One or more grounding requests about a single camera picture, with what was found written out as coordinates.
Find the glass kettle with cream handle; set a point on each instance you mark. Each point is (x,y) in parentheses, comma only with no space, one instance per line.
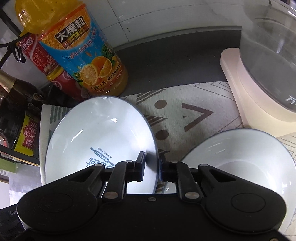
(267,48)

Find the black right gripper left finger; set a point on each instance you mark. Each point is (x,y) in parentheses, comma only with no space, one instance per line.
(123,173)

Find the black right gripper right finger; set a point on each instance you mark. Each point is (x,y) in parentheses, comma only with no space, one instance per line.
(180,174)

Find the black metal shelf rack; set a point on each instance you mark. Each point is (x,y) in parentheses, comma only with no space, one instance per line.
(51,95)

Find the orange juice bottle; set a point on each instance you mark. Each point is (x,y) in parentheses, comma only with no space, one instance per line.
(70,34)

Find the white plate with blue logo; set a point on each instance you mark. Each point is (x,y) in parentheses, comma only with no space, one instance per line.
(102,130)

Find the dark soy sauce bottle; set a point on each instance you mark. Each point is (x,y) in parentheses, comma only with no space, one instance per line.
(21,104)

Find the patterned white table cloth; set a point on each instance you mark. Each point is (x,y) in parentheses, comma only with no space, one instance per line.
(181,118)

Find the white bowl with blue rim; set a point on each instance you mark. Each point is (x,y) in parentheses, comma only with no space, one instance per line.
(255,156)

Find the cream kettle base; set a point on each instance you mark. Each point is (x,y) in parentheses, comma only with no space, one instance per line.
(257,109)

